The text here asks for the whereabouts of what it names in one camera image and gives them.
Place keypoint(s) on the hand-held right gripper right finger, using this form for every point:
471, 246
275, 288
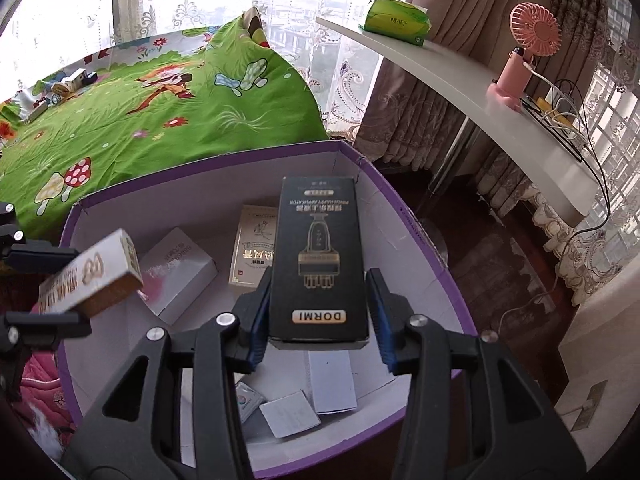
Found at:
381, 320

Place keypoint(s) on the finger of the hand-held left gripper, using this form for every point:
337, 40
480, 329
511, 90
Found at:
40, 257
45, 322

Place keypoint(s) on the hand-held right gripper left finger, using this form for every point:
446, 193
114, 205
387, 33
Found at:
257, 320

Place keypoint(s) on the narrow white and gold box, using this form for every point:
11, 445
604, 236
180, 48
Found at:
90, 275

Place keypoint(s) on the purple cardboard box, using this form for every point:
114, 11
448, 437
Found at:
405, 240

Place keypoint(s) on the tall black box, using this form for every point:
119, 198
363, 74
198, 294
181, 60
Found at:
320, 260

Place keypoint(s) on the white box with pink print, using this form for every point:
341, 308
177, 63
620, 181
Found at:
175, 275

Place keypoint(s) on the pink quilted cloth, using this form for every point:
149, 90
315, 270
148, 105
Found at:
40, 375

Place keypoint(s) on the white box with red label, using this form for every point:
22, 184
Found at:
252, 245

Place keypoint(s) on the plain white box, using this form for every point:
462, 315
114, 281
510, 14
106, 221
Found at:
332, 385

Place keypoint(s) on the small white packet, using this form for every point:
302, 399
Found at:
248, 402

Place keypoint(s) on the white square card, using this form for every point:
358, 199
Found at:
290, 414

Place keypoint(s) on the white fluffy yarn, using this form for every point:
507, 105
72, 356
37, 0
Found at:
47, 425

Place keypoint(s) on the white box with pink label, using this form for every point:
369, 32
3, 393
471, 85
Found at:
38, 110

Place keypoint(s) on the green and white box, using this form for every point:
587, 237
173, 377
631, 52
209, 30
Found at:
6, 111

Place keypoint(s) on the cartoon printed green sheet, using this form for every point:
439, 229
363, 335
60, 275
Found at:
125, 125

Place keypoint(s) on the metal support pole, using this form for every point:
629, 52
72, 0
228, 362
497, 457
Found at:
450, 155

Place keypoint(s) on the small white square box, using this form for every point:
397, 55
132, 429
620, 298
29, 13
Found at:
75, 76

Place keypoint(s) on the metal socket plate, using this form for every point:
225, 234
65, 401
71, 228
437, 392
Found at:
589, 405

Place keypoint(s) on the brown curtain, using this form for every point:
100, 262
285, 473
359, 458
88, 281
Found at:
450, 85

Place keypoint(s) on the white curved shelf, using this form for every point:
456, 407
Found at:
475, 90

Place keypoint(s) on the white charger plug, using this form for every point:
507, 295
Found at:
560, 102

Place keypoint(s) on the pink desk fan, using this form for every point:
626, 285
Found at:
520, 60

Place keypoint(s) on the green tissue pack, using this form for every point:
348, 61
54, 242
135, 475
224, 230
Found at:
395, 19

